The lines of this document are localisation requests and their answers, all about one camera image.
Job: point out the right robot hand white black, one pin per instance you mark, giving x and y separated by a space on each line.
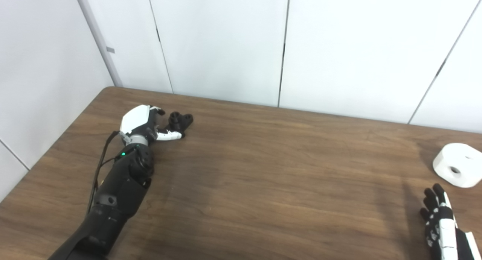
446 233

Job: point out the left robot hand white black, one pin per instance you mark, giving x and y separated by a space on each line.
135 119

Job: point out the black flanged holder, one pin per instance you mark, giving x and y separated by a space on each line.
181 120

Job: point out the round white piece with hole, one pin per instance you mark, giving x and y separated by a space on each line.
465 158

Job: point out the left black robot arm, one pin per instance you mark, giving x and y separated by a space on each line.
120 192

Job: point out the grey wall corner strip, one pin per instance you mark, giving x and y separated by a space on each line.
97 38

